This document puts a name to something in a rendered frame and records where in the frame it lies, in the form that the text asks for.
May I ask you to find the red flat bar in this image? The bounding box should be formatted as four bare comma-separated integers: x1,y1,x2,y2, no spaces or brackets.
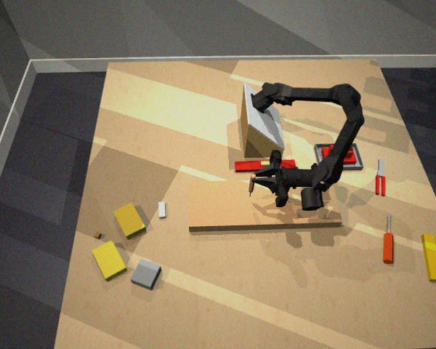
235,160,296,172

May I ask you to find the red-handled awl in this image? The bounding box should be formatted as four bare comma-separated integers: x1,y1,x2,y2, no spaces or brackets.
383,214,393,264

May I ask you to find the awl with brown handle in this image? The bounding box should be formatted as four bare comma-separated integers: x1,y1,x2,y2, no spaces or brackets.
249,174,256,196

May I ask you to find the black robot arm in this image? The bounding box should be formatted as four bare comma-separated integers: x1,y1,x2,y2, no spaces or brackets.
251,82,365,211

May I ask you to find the tan wooden floor panel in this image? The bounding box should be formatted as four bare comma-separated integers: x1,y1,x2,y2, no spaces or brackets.
189,180,342,232

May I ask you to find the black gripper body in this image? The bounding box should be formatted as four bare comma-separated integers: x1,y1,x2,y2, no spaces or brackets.
270,150,302,207

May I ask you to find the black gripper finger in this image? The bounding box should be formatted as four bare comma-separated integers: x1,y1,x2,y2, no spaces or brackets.
252,162,275,177
252,177,277,194

